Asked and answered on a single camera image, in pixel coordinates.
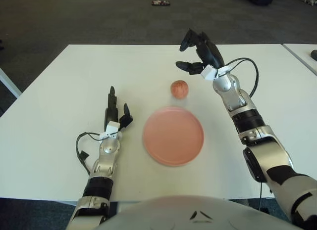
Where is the red yellow apple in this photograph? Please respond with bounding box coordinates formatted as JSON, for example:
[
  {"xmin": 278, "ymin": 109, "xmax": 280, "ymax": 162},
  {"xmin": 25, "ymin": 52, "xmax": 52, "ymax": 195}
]
[{"xmin": 170, "ymin": 80, "xmax": 189, "ymax": 99}]

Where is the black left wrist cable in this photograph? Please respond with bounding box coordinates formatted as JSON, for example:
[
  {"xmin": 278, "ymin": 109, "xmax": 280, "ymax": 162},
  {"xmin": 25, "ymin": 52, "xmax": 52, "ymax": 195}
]
[{"xmin": 75, "ymin": 132, "xmax": 104, "ymax": 176}]

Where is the pink round plate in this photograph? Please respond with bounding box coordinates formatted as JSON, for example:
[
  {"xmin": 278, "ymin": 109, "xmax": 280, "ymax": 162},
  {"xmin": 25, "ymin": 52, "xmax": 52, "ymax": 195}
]
[{"xmin": 142, "ymin": 105, "xmax": 205, "ymax": 167}]

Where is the silver robot torso shell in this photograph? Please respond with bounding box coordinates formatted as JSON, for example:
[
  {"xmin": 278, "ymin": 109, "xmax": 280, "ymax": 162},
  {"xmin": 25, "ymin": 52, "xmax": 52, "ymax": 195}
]
[{"xmin": 96, "ymin": 195, "xmax": 300, "ymax": 230}]

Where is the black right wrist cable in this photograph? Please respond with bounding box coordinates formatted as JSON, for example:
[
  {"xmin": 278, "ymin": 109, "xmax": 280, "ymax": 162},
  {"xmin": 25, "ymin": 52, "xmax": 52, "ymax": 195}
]
[{"xmin": 224, "ymin": 57, "xmax": 260, "ymax": 98}]

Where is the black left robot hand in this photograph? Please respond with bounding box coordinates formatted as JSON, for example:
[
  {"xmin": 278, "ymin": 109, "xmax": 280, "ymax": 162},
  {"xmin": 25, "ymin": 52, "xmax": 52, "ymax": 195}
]
[{"xmin": 100, "ymin": 86, "xmax": 134, "ymax": 140}]

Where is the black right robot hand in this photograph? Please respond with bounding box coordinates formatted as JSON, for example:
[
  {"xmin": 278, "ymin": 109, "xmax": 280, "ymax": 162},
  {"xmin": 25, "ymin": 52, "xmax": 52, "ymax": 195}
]
[{"xmin": 175, "ymin": 28, "xmax": 230, "ymax": 81}]

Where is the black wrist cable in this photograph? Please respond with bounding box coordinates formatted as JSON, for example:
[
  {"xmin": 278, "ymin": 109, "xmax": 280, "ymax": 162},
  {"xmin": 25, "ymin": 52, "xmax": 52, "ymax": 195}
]
[
  {"xmin": 224, "ymin": 57, "xmax": 260, "ymax": 98},
  {"xmin": 75, "ymin": 132, "xmax": 104, "ymax": 176}
]

